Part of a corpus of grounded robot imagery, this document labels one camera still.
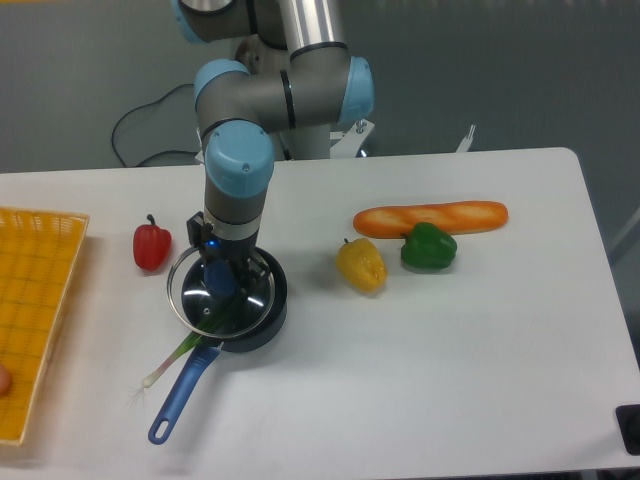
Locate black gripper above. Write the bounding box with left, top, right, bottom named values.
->
left=186, top=211, right=270, bottom=295

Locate glass pot lid blue knob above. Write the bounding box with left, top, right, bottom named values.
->
left=166, top=247, right=286, bottom=341

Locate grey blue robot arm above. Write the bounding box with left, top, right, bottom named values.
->
left=172, top=1, right=374, bottom=298

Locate dark blue saucepan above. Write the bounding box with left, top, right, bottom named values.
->
left=142, top=248, right=287, bottom=445

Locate green onion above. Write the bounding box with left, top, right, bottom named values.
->
left=126, top=288, right=243, bottom=409

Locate red bell pepper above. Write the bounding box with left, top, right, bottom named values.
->
left=132, top=214, right=172, bottom=272

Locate yellow bell pepper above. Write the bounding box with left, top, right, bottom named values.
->
left=335, top=238, right=387, bottom=294

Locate green bell pepper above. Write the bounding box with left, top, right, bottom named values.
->
left=401, top=222, right=458, bottom=270

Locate yellow woven basket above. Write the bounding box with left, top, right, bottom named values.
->
left=1, top=207, right=90, bottom=446

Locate orange baguette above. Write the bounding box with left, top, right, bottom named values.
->
left=352, top=200, right=509, bottom=239

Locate orange round item in basket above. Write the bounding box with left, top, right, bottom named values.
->
left=0, top=364, right=12, bottom=396

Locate black corner object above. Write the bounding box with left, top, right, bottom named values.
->
left=615, top=404, right=640, bottom=456

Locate black cable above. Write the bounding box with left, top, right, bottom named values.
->
left=110, top=83, right=201, bottom=169

